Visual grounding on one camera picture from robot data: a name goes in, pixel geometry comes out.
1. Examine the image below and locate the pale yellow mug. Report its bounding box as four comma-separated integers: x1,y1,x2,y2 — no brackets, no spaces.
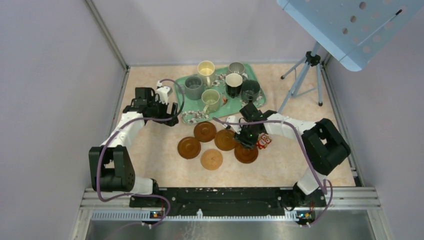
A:
197,60,216,88

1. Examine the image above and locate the black mug white inside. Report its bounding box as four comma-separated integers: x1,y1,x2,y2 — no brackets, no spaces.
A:
225,73,243,98

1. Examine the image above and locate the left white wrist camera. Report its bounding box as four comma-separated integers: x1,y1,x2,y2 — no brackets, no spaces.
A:
156,80,173,104

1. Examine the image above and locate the light tan wooden coaster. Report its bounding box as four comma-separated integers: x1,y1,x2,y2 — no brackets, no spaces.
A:
200,149,224,171

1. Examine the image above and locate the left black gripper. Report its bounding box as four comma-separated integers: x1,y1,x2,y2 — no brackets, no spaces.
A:
147,95,178,126

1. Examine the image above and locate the ribbed grey mug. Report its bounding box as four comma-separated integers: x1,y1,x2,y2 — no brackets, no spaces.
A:
228,62,249,81

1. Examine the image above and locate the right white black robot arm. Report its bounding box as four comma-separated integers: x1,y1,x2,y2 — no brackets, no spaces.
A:
226,103,351,206

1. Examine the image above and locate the grey tripod stand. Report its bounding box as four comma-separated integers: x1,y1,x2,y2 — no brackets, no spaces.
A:
277,41,323,113

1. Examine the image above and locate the aluminium frame rail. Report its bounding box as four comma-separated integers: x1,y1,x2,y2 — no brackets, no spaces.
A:
71,187,394,240

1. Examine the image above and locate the dark green mug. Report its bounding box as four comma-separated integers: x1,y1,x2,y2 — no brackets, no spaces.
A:
240,80,261,103

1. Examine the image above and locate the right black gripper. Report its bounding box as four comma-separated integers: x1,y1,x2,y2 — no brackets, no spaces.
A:
233,121,261,149

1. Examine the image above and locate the light green mug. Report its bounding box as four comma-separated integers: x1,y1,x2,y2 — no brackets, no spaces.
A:
201,89,221,114

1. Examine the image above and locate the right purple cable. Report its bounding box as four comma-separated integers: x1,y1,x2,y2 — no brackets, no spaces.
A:
212,116,334,227

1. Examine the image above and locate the plain grey mug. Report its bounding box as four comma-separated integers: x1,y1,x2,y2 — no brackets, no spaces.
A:
182,76,205,101

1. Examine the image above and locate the green floral serving tray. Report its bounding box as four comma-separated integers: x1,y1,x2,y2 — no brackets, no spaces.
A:
174,63,267,125

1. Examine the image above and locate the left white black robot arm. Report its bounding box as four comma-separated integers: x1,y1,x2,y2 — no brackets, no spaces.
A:
88,86,179,207

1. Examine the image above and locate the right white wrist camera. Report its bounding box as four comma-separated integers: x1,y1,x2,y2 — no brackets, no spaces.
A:
225,115,242,134

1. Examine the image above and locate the red owl picture card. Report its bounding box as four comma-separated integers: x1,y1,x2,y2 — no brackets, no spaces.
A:
256,133,272,150

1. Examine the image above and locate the light blue perforated panel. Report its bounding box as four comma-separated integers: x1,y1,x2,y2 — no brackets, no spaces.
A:
277,0,424,72

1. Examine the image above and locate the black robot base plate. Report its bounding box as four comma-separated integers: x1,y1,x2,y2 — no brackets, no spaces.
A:
129,187,327,217

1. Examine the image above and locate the dark brown wooden coaster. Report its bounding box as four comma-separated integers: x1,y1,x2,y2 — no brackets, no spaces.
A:
193,121,217,143
214,129,237,151
177,136,201,160
234,143,259,164

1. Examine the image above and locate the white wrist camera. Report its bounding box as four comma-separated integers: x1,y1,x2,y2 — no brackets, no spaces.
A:
225,115,242,134
156,80,173,104

